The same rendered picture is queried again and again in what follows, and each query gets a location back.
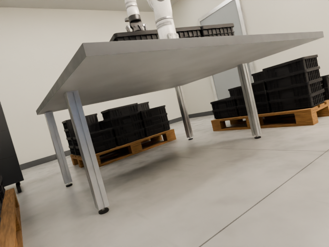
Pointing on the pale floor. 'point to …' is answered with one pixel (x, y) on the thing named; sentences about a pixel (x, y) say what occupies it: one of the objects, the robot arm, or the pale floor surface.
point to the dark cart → (8, 156)
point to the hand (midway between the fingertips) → (139, 39)
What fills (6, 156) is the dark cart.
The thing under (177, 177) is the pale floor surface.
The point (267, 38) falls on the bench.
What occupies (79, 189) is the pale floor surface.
